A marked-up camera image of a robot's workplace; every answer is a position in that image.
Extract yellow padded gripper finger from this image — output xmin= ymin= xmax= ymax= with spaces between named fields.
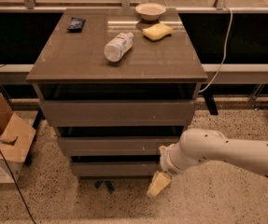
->
xmin=147 ymin=171 xmax=172 ymax=198

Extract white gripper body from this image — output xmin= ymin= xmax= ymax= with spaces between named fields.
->
xmin=159 ymin=143 xmax=187 ymax=175

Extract grey bottom drawer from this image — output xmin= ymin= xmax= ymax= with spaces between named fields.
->
xmin=70 ymin=162 xmax=159 ymax=177

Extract grey drawer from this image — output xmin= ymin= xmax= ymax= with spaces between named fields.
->
xmin=40 ymin=101 xmax=195 ymax=127
xmin=58 ymin=136 xmax=178 ymax=157
xmin=70 ymin=162 xmax=159 ymax=177

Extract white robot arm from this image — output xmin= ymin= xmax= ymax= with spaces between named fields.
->
xmin=147 ymin=129 xmax=268 ymax=198

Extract grey middle drawer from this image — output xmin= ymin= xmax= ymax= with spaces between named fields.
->
xmin=58 ymin=136 xmax=178 ymax=157

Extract grey top drawer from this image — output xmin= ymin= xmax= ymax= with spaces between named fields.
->
xmin=40 ymin=101 xmax=195 ymax=127

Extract grey drawer cabinet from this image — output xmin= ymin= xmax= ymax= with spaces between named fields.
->
xmin=26 ymin=7 xmax=208 ymax=182

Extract open cardboard box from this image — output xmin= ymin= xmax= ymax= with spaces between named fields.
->
xmin=0 ymin=93 xmax=35 ymax=184

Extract blue tape cross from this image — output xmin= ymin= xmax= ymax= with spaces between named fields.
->
xmin=93 ymin=180 xmax=116 ymax=195

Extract clear plastic water bottle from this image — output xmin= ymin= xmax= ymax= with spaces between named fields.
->
xmin=104 ymin=33 xmax=134 ymax=63

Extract yellow sponge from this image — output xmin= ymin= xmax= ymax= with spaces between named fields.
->
xmin=142 ymin=23 xmax=173 ymax=41

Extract white bowl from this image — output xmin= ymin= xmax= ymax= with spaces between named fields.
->
xmin=135 ymin=3 xmax=166 ymax=21

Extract white cable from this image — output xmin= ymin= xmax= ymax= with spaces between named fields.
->
xmin=198 ymin=7 xmax=234 ymax=94

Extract black floor cable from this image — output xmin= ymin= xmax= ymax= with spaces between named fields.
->
xmin=0 ymin=121 xmax=38 ymax=224

